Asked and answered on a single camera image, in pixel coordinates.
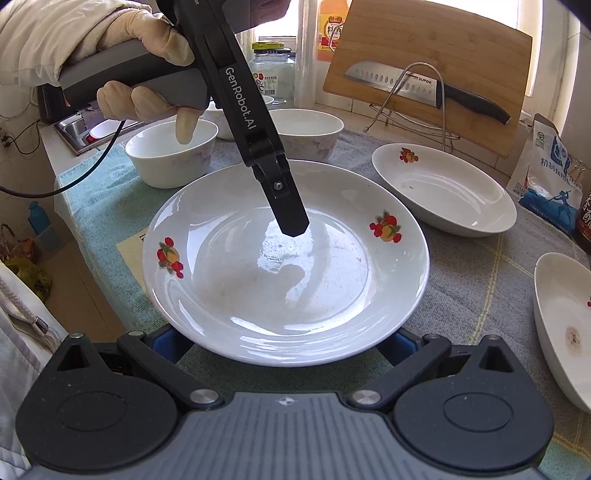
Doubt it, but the black cable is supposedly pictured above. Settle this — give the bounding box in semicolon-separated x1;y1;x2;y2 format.
0;117;130;199

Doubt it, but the dark sauce bottle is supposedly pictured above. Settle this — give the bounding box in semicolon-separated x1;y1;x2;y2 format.
570;157;591;254

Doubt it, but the grey teal checked towel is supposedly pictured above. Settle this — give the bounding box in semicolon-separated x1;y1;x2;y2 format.
54;129;591;457

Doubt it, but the steel sink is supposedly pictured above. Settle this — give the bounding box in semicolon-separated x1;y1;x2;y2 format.
53;111;139;155

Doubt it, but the person's left forearm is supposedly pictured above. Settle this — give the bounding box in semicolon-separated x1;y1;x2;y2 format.
0;0;139;88

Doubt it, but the glass jar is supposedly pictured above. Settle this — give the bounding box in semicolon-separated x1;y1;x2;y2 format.
249;41;297;109

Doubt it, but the thick plastic wrap roll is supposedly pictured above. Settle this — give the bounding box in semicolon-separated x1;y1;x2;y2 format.
295;0;320;109

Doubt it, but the large white fruit print plate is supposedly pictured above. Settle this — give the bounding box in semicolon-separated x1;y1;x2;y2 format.
142;159;431;367

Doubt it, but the yellow green plastic bag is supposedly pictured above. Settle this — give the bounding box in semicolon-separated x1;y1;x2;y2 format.
0;224;52;303

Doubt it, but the blue white salt bag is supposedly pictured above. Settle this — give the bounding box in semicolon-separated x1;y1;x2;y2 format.
505;113;587;227

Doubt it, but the blue plastic bottle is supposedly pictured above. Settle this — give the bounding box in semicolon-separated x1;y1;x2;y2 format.
27;200;52;237

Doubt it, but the person's white jacket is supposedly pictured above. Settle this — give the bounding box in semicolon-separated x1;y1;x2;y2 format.
0;263;70;480

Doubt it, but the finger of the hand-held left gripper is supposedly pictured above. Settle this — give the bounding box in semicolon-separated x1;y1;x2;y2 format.
252;154;310;238

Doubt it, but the white bowl pink floral print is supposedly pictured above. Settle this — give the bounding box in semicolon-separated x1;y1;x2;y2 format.
268;108;345;163

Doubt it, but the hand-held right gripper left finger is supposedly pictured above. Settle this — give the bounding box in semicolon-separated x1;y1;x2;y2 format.
55;323;225;414

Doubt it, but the metal wire rack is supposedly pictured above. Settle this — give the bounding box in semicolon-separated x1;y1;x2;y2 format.
362;62;462;153

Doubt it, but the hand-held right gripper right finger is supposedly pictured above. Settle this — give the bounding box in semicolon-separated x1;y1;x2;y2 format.
348;329;518;414

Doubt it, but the orange cooking wine bottle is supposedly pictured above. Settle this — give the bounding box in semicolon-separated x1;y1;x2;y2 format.
316;0;349;64

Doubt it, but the white strainer basket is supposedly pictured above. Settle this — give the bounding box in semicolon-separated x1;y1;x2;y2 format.
88;119;125;143

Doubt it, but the person's left hand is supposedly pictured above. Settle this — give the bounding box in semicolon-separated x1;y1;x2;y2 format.
95;7;205;146

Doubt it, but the bamboo cutting board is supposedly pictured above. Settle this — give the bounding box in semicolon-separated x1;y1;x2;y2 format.
322;0;534;159

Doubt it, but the kitchen knife black handle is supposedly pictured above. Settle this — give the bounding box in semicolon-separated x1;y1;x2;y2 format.
344;61;512;125

